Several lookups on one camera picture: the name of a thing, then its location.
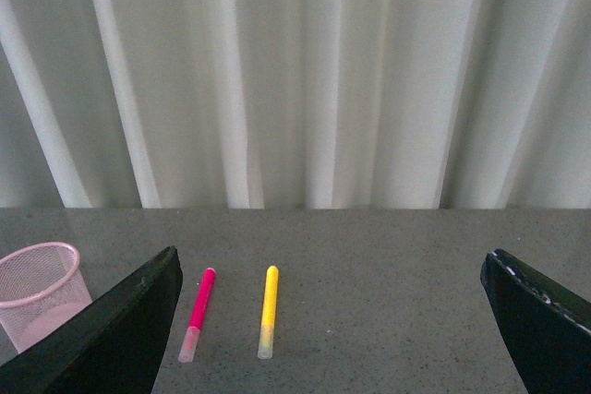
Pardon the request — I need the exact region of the pink mesh cup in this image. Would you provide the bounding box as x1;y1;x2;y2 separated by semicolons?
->
1;242;92;353

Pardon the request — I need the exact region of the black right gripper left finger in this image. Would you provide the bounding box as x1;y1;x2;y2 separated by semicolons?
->
1;246;182;393

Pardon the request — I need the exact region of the pink highlighter pen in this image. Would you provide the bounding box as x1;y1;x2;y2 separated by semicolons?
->
177;268;217;364

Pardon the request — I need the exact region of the yellow highlighter pen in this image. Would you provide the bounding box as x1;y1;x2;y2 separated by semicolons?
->
258;266;279;360

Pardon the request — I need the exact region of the white pleated curtain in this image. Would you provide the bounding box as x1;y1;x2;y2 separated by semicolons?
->
1;0;590;209

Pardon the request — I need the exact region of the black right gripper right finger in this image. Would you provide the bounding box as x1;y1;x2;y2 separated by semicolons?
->
480;249;590;393

